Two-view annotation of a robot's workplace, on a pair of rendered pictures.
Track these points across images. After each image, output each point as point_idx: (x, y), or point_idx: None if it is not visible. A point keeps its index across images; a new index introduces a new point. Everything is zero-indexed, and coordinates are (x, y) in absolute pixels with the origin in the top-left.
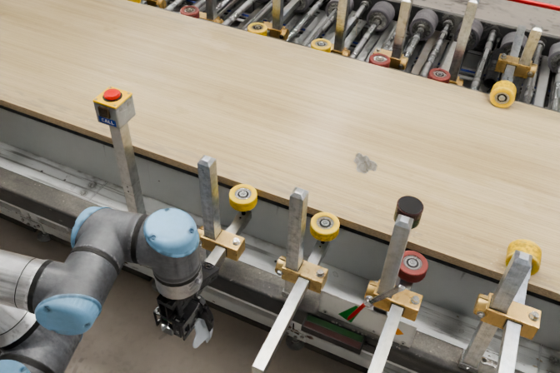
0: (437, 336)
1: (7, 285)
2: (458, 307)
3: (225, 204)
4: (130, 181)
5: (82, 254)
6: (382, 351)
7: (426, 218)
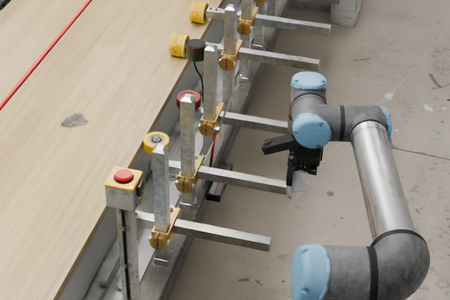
0: (195, 142)
1: (385, 134)
2: (170, 127)
3: (88, 258)
4: (137, 260)
5: (347, 110)
6: (260, 120)
7: (139, 90)
